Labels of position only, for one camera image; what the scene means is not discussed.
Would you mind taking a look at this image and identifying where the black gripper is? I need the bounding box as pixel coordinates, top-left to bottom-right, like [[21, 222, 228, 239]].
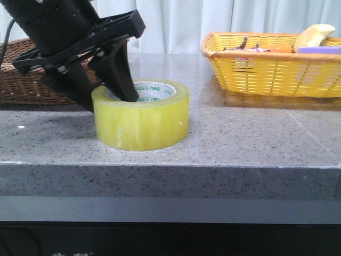
[[1, 1, 145, 112]]

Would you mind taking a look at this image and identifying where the yellow tape roll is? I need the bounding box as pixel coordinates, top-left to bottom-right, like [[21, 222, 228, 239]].
[[92, 79, 190, 151]]

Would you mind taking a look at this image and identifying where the brown wicker basket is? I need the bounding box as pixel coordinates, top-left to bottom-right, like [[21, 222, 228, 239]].
[[1, 38, 103, 104]]

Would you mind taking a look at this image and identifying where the white curtain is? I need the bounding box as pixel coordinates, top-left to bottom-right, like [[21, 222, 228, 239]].
[[91, 0, 340, 54]]

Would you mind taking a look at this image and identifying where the orange carrot toy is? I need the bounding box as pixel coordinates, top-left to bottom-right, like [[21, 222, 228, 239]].
[[243, 43, 293, 53]]

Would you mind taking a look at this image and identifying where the yellow woven basket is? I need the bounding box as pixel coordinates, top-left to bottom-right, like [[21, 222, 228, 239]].
[[200, 32, 340, 98]]

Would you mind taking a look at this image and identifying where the beige bread loaf toy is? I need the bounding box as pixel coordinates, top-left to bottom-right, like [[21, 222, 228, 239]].
[[293, 23, 336, 53]]

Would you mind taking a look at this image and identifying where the purple foam block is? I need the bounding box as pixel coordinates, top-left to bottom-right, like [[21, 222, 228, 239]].
[[297, 46, 341, 54]]

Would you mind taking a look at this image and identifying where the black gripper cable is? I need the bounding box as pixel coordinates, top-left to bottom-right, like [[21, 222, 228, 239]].
[[0, 18, 17, 67]]

